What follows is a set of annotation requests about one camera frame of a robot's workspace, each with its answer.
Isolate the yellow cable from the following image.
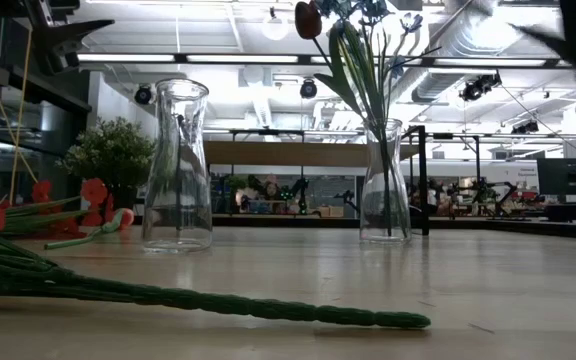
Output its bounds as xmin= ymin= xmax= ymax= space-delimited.
xmin=0 ymin=18 xmax=40 ymax=204

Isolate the dark red artificial tulip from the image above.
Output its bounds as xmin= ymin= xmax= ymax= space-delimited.
xmin=294 ymin=0 xmax=394 ymax=237

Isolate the round white ceiling lamp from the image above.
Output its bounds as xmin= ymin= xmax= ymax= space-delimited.
xmin=261 ymin=7 xmax=290 ymax=42

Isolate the clear glass vase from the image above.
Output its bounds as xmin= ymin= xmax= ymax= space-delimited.
xmin=358 ymin=118 xmax=413 ymax=245
xmin=141 ymin=78 xmax=214 ymax=254

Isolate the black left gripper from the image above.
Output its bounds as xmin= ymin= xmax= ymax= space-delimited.
xmin=22 ymin=0 xmax=117 ymax=76

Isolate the blue artificial flower bunch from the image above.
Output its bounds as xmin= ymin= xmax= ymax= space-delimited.
xmin=317 ymin=0 xmax=442 ymax=237

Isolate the red artificial flower bunch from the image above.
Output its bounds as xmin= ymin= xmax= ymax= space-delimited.
xmin=0 ymin=192 xmax=432 ymax=330
xmin=2 ymin=178 xmax=110 ymax=240

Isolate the black beam with light strips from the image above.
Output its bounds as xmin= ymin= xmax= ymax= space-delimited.
xmin=75 ymin=51 xmax=572 ymax=70

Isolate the silver ventilation duct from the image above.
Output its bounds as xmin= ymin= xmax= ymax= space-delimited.
xmin=410 ymin=0 xmax=524 ymax=104

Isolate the black aluminium table frame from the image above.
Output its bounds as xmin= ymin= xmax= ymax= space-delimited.
xmin=132 ymin=213 xmax=576 ymax=242

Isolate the potted green plant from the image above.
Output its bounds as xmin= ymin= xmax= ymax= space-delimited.
xmin=56 ymin=117 xmax=157 ymax=212

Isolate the wooden shelf with black frame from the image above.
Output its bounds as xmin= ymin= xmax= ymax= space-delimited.
xmin=203 ymin=124 xmax=430 ymax=237

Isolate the black ceiling spot lamp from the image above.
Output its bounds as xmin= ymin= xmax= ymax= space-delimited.
xmin=458 ymin=71 xmax=503 ymax=103
xmin=299 ymin=78 xmax=318 ymax=100
xmin=511 ymin=119 xmax=540 ymax=135
xmin=133 ymin=84 xmax=153 ymax=106

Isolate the black computer monitor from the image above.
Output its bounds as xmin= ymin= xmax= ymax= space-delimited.
xmin=536 ymin=157 xmax=576 ymax=197

